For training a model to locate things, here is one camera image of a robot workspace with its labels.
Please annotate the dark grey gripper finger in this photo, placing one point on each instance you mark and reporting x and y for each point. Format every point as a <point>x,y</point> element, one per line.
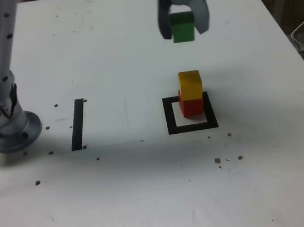
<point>164,19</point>

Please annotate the green cube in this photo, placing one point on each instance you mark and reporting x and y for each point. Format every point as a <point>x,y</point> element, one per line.
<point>183,29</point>

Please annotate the yellow cube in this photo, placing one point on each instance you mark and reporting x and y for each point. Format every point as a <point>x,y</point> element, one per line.
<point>190,86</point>

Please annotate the red cube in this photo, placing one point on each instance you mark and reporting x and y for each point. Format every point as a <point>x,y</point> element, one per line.
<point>193,109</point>

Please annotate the black tape square outline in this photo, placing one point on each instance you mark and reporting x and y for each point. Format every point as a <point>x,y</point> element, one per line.
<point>169,116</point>

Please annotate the black tape strip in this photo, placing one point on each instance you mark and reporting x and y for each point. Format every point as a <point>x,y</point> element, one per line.
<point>77,126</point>

